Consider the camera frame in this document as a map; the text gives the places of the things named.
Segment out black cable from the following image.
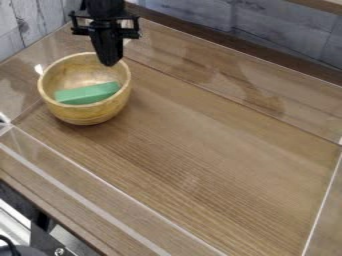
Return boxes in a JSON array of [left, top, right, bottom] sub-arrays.
[[0, 234, 21, 256]]

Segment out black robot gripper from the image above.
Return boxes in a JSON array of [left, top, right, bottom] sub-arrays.
[[68, 0, 140, 66]]

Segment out round wooden bowl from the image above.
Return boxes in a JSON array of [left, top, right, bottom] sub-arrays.
[[37, 52, 132, 125]]

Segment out green rectangular block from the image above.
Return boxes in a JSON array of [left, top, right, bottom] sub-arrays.
[[54, 82, 120, 105]]

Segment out clear acrylic tray wall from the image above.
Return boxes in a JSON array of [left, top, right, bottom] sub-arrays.
[[0, 11, 342, 256]]

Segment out clear acrylic corner bracket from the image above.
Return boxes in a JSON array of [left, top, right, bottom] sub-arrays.
[[121, 19, 132, 46]]

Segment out black metal bracket with bolt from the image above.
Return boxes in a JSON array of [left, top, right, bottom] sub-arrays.
[[29, 223, 77, 256]]

